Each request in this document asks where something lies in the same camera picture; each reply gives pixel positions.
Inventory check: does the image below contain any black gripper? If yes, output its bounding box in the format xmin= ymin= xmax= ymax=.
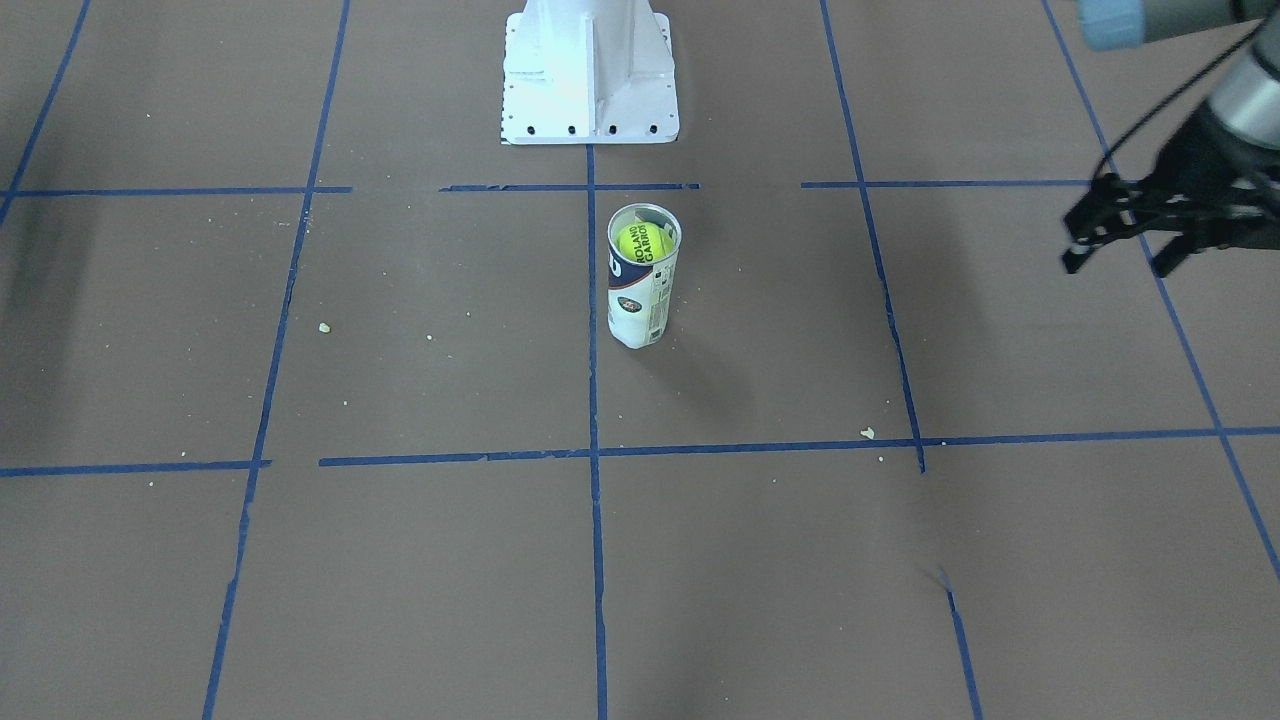
xmin=1061 ymin=105 xmax=1277 ymax=279

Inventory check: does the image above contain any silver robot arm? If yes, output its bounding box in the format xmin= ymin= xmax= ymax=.
xmin=1061 ymin=1 xmax=1279 ymax=278

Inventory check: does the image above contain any white tennis ball can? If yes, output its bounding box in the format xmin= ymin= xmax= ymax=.
xmin=607 ymin=202 xmax=684 ymax=348

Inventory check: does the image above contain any brown paper table cover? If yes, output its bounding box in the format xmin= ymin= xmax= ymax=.
xmin=3 ymin=1 xmax=1277 ymax=719

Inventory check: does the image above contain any black camera cable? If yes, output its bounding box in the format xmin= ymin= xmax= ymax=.
xmin=1094 ymin=20 xmax=1266 ymax=201

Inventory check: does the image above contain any white camera stand pole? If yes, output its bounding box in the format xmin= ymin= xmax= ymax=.
xmin=500 ymin=1 xmax=681 ymax=146

